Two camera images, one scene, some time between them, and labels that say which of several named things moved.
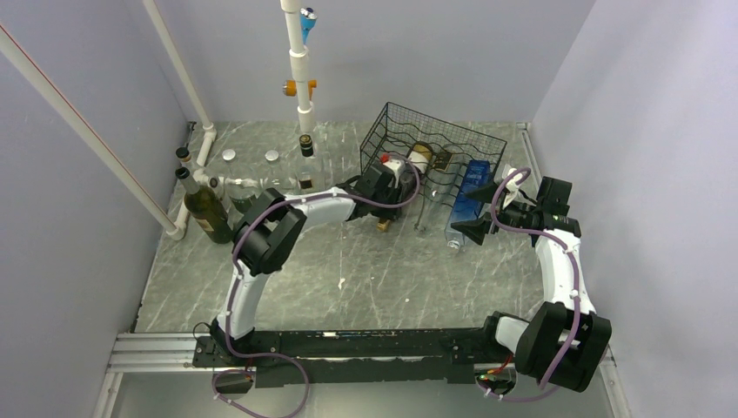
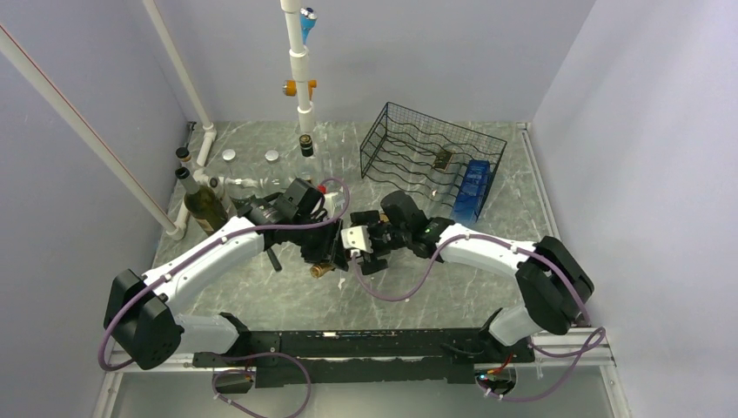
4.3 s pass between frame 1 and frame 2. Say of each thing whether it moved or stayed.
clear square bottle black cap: stayed
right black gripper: moved
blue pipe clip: stayed
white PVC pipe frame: stayed
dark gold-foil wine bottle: moved
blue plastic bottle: stayed
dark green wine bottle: stayed
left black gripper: moved
